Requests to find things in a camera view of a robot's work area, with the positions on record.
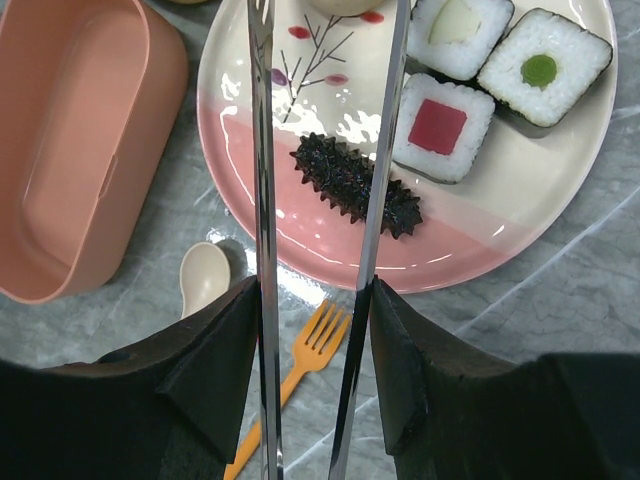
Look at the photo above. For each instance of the red sushi roll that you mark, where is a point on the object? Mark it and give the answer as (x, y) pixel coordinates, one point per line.
(440, 128)

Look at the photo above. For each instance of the pink lunch box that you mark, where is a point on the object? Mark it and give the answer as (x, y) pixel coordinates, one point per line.
(90, 91)

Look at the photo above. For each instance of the metal tongs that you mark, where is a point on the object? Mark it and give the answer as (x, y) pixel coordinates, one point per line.
(260, 34)

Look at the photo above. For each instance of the green sushi roll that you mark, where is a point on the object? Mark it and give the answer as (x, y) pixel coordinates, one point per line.
(543, 66)

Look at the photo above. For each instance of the orange plastic fork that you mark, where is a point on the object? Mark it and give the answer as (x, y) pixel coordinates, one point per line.
(312, 350)

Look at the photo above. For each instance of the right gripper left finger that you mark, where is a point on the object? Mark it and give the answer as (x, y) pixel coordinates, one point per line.
(167, 407)

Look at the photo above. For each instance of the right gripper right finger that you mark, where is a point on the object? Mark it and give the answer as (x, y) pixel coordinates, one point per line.
(452, 411)

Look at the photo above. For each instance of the pink and cream plate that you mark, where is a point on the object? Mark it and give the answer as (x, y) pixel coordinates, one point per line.
(329, 77)

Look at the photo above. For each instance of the black sea cucumber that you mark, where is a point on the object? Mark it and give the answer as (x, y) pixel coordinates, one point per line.
(343, 176)

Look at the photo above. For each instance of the yellow sushi roll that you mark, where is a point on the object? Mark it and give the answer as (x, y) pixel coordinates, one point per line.
(455, 37)

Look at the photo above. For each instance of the beige spoon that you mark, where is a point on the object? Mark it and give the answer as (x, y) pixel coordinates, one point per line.
(204, 276)

